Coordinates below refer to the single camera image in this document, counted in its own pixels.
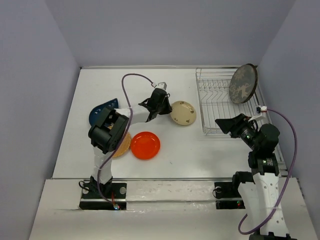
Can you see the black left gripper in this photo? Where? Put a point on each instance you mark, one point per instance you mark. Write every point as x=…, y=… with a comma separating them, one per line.
x=167, y=109

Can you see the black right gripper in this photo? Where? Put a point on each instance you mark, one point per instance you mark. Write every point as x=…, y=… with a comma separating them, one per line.
x=235, y=124

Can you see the cream plate with prints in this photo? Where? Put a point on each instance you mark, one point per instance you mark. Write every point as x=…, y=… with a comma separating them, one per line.
x=183, y=113

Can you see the orange glossy plate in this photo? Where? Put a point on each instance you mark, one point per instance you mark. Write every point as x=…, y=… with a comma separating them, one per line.
x=145, y=145

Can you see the grey deer plate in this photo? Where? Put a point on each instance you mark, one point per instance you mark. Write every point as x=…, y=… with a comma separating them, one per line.
x=242, y=84

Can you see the large teal floral plate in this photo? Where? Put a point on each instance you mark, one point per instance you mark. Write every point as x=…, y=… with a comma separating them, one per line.
x=256, y=77

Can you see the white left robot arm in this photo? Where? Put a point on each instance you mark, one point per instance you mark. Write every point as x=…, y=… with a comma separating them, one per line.
x=110, y=129

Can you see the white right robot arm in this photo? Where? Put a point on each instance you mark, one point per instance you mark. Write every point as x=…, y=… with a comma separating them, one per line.
x=258, y=188

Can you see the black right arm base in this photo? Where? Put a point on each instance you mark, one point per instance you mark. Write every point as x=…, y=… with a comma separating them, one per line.
x=227, y=195

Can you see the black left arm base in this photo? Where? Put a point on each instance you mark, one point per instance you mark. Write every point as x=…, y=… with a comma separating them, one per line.
x=113, y=196

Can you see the tan woven round plate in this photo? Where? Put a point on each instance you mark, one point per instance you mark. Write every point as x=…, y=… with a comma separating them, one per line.
x=124, y=147

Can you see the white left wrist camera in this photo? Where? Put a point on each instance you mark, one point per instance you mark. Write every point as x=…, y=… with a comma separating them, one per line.
x=160, y=85

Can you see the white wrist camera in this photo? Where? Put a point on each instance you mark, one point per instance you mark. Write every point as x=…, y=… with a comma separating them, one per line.
x=261, y=111
x=160, y=85

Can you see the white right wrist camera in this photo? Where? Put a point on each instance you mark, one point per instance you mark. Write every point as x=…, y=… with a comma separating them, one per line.
x=261, y=111

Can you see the silver wire dish rack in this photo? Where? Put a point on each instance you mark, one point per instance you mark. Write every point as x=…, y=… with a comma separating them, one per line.
x=214, y=100

